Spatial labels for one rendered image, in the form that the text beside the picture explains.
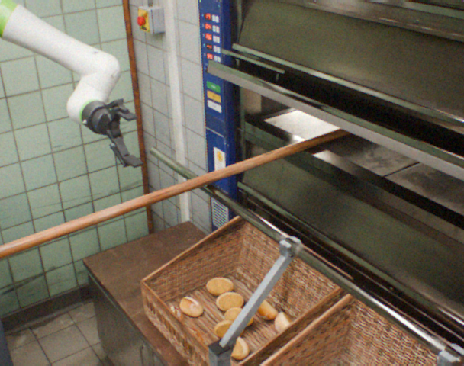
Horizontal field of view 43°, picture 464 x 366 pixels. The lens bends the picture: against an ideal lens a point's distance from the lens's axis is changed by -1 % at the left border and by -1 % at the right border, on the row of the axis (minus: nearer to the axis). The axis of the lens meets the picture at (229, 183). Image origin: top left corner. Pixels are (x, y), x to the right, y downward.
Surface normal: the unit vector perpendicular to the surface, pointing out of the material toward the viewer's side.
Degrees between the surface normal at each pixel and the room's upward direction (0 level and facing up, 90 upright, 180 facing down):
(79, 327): 0
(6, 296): 90
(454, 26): 90
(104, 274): 0
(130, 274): 0
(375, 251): 70
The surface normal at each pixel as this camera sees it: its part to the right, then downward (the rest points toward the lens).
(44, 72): 0.56, 0.37
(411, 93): -0.79, -0.04
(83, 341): -0.04, -0.89
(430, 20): -0.83, 0.29
